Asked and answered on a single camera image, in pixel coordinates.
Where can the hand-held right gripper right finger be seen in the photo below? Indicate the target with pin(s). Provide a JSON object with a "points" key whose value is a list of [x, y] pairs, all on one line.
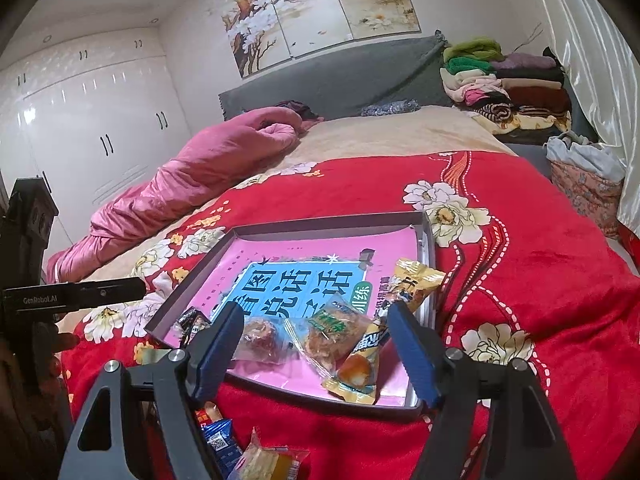
{"points": [[415, 355]]}

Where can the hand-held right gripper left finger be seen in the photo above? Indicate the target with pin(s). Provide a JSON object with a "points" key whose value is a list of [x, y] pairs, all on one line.
{"points": [[215, 355]]}

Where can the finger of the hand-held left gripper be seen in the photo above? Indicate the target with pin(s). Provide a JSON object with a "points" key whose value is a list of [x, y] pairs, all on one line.
{"points": [[110, 290]]}

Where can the dark green candy packet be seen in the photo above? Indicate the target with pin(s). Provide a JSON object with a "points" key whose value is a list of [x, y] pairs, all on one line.
{"points": [[192, 322]]}

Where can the clear packet reddish pastry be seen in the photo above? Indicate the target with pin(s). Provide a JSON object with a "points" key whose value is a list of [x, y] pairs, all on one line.
{"points": [[260, 337]]}

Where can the orange rice cake packet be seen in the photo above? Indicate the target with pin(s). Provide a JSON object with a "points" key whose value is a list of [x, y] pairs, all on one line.
{"points": [[210, 412]]}

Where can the long golden snack packet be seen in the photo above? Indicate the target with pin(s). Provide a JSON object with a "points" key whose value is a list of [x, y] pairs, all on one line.
{"points": [[417, 280]]}

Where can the large blue snack packet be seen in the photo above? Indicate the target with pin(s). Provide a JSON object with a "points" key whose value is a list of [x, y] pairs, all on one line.
{"points": [[222, 445]]}

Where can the clear packet green label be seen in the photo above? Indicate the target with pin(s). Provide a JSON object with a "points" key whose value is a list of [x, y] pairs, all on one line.
{"points": [[325, 330]]}

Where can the clear packet yellow pastry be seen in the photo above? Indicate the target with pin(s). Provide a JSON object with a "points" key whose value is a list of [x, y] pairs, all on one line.
{"points": [[272, 462]]}

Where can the dark shallow cardboard box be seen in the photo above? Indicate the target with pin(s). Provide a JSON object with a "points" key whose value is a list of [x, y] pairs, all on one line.
{"points": [[325, 226]]}

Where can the person's left hand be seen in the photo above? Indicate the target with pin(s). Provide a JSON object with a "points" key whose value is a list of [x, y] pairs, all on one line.
{"points": [[65, 342]]}

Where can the red floral blanket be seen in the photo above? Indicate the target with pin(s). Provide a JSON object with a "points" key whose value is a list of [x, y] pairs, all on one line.
{"points": [[525, 270]]}

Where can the pink book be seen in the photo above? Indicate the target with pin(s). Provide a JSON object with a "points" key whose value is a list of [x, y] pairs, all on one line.
{"points": [[320, 250]]}

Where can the pink quilt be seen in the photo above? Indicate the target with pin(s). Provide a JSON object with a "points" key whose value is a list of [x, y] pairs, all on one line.
{"points": [[200, 160]]}

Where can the white wardrobe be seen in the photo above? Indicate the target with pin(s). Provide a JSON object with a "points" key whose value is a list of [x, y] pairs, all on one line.
{"points": [[100, 120]]}

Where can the beige bed sheet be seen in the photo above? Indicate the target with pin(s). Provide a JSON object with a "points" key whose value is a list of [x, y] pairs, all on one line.
{"points": [[400, 130]]}

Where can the floral fabric bag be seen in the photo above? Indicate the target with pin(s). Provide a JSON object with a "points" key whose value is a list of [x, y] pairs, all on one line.
{"points": [[585, 200]]}

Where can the red cloth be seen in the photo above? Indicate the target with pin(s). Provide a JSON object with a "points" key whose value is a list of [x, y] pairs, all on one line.
{"points": [[630, 235]]}

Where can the dark patterned pillow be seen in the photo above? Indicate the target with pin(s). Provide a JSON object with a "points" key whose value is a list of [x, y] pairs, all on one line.
{"points": [[390, 108]]}

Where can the light blue cloth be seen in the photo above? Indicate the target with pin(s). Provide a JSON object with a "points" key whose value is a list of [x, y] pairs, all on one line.
{"points": [[575, 152]]}

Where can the dark purple cloth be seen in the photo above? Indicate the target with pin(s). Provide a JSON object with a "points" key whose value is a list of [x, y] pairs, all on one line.
{"points": [[295, 107]]}

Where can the pile of folded clothes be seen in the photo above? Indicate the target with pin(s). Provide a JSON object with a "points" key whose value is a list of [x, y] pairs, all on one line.
{"points": [[500, 90]]}

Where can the grey headboard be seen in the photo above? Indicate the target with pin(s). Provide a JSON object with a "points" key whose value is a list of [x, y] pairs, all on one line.
{"points": [[350, 75]]}

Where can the white satin curtain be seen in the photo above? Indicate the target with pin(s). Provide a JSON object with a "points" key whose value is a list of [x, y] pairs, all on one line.
{"points": [[600, 85]]}

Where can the floral wall painting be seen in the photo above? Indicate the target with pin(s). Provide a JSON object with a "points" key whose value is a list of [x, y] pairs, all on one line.
{"points": [[300, 10]]}

